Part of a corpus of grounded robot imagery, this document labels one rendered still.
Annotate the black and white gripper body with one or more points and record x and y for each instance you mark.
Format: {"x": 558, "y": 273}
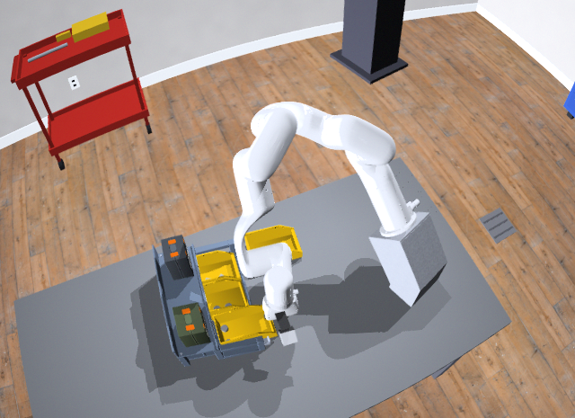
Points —
{"x": 269, "y": 311}

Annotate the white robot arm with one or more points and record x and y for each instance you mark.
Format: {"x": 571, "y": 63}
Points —
{"x": 368, "y": 148}

